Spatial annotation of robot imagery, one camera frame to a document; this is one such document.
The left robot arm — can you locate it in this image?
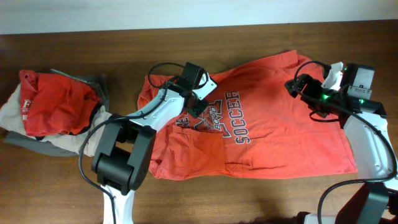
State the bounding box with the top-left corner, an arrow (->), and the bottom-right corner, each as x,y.
89,63 -> 218,223

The grey folded shirt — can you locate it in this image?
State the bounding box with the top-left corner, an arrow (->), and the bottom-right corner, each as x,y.
1,69 -> 110,157

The left black cable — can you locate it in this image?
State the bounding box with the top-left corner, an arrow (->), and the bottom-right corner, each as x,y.
77,62 -> 212,224

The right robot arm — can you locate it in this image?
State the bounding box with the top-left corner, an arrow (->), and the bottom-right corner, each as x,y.
285,62 -> 397,223

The beige folded shirt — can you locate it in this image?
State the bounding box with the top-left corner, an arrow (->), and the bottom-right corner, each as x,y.
0,83 -> 114,158

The red folded shirt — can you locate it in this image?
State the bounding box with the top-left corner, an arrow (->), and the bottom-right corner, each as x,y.
19,70 -> 101,137

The orange soccer t-shirt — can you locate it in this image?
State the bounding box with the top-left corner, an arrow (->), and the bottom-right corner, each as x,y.
149,50 -> 357,180

